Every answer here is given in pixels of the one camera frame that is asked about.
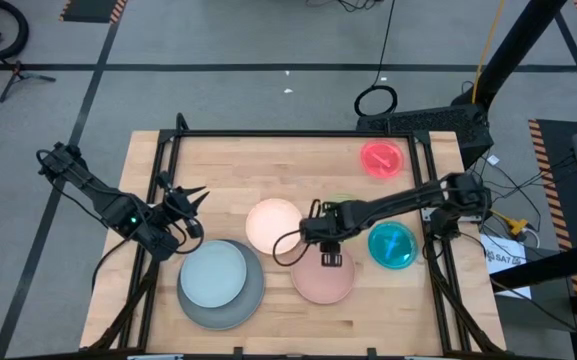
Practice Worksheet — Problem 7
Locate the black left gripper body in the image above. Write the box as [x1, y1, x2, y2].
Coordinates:
[164, 188, 200, 225]

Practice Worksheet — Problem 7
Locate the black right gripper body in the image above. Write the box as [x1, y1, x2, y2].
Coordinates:
[299, 198, 352, 254]

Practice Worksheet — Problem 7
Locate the pink plastic plate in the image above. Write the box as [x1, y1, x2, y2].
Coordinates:
[290, 244, 357, 306]

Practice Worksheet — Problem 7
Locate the cream plastic plate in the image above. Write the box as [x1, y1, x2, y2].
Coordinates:
[244, 197, 303, 256]

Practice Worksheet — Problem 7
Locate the light grey-blue plastic plate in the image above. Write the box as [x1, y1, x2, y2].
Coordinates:
[179, 239, 248, 309]

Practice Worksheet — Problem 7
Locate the teal translucent plastic plate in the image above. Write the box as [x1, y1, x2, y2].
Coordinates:
[367, 220, 419, 271]

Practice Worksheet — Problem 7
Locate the red translucent plastic plate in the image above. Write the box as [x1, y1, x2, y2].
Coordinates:
[359, 138, 406, 180]

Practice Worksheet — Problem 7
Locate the large grey plastic plate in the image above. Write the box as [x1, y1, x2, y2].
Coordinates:
[176, 238, 267, 332]

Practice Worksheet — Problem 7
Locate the white printed paper sheet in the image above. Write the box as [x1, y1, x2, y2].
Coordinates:
[479, 233, 533, 300]

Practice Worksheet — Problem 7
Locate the black tripod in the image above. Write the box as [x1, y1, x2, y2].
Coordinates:
[0, 59, 58, 104]

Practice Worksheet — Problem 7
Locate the black bar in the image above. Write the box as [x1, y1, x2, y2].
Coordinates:
[489, 242, 577, 292]

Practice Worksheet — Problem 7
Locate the black hazard-striped floor mat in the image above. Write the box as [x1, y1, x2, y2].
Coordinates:
[527, 118, 577, 360]
[59, 0, 128, 25]

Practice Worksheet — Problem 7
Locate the thick black pole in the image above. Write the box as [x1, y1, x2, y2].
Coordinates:
[450, 0, 568, 114]

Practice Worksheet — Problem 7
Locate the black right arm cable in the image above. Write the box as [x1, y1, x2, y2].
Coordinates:
[271, 198, 324, 268]

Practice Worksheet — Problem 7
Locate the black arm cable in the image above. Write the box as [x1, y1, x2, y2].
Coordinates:
[271, 198, 324, 268]
[36, 148, 207, 294]

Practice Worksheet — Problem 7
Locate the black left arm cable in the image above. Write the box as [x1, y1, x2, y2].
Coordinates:
[36, 148, 207, 294]

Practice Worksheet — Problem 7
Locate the black hanging cable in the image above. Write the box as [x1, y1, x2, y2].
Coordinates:
[352, 0, 400, 118]

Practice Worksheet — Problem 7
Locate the yellow cable connector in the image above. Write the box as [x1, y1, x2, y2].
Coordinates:
[491, 208, 530, 236]

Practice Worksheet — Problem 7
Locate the thick yellow hanging cable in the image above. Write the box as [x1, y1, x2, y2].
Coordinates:
[470, 0, 507, 105]

